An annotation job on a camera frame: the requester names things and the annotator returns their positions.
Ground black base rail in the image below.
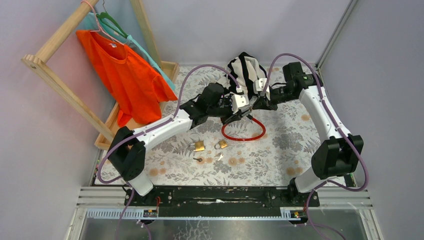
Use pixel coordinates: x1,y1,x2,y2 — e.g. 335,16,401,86
124,185,320,218

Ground pink hanger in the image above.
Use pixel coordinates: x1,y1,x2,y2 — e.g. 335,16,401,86
80,0,124,45

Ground light blue shirt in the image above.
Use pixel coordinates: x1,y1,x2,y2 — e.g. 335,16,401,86
81,12,176,90

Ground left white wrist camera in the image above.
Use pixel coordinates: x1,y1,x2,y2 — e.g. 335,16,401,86
230,86,249,114

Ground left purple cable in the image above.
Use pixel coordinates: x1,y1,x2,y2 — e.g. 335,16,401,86
96,64,242,240

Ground green hanger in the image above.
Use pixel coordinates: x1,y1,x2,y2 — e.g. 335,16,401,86
96,0,129,39

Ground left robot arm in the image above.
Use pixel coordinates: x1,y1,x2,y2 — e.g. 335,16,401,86
107,83,249,206

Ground orange t-shirt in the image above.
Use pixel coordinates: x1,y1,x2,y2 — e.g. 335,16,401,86
76,30,178,127

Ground wooden clothes rack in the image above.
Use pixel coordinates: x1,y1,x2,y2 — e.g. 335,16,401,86
21,0,180,151

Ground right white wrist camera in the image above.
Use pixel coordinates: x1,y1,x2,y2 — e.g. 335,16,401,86
253,78,271,100

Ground purple cable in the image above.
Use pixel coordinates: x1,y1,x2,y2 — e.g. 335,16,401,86
96,64,242,240
263,52,370,240

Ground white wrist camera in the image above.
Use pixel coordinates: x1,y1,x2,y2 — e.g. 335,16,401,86
253,78,271,100
230,86,249,114

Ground floral tablecloth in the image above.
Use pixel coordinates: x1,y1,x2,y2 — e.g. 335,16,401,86
94,65,347,187

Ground brass padlock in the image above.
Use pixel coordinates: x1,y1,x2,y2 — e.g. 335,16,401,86
188,140,206,152
214,139,228,150

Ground red cable lock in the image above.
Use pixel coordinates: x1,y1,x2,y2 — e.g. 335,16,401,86
221,114,267,142

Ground black white striped cloth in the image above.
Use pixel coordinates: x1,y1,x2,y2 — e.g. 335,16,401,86
217,52,267,100

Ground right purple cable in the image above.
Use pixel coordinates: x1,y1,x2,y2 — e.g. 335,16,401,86
263,52,370,240

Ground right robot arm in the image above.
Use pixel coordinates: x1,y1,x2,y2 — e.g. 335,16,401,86
252,62,364,206

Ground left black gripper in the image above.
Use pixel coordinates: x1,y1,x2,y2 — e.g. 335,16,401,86
206,95,241,126

